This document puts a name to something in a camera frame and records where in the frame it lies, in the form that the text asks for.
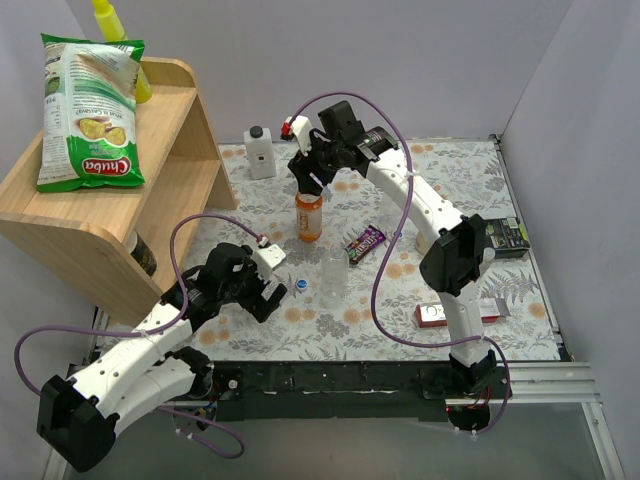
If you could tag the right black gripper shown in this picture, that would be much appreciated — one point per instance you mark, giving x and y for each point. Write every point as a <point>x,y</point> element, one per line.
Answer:
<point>307,170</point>

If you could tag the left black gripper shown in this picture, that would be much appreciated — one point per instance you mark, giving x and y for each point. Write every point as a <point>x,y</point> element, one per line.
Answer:
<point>261,298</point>

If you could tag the orange soda bottle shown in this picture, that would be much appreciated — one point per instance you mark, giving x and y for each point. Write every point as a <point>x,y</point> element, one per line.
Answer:
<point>309,216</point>

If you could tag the clear bottle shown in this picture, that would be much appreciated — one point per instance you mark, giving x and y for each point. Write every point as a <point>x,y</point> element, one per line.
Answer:
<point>334,272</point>
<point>387,223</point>

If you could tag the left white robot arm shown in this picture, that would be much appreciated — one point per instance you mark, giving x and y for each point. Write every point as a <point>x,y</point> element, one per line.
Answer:
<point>82,416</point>

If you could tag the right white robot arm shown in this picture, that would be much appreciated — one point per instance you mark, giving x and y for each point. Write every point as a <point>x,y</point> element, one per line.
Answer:
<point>454,242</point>

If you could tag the white square bottle black cap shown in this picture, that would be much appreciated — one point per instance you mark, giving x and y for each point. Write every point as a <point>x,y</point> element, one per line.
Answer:
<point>260,152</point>

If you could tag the cream lotion pump bottle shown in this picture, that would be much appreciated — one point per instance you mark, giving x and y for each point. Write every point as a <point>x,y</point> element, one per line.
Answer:
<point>421,243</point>

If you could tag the floral table mat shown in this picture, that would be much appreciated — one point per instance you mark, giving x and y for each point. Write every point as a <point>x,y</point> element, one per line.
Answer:
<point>308,326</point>

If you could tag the purple candy bar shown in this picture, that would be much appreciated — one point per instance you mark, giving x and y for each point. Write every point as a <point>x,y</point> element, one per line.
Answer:
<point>365,243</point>

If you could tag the dark jar under shelf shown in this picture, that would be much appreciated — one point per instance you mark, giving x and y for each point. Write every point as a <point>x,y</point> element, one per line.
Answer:
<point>141,253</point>

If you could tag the red white toothpaste box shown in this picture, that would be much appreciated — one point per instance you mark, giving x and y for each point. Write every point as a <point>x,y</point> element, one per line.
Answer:
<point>431,315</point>

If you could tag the wooden shelf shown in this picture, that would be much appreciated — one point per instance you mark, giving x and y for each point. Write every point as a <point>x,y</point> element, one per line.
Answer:
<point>80,235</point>

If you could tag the black green box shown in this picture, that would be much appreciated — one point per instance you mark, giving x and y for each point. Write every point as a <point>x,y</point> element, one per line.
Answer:
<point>507,237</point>

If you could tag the green chips bag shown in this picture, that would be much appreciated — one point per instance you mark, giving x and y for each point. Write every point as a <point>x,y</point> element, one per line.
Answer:
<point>89,123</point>

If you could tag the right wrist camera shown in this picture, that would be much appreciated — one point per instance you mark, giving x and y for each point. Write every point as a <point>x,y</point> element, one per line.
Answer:
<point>298,129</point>

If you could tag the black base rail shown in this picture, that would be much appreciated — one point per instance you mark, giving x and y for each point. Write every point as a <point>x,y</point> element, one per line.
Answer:
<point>426,391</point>

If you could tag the aluminium frame rail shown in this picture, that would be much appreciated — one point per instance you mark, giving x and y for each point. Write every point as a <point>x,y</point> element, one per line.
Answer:
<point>554,427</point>

